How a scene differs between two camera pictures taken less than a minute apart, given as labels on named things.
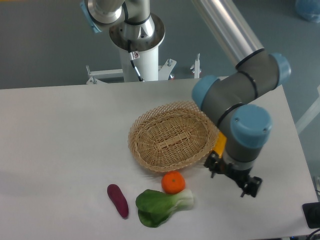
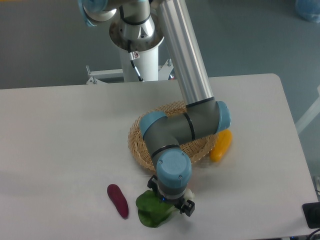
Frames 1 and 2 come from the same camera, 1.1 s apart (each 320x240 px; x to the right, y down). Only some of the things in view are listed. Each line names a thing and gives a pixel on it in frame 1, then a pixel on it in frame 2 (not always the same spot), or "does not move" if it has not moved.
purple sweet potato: [115, 193] does not move
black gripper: [239, 177] -> [176, 202]
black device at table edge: [311, 212] does not move
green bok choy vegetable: [154, 207] does not move
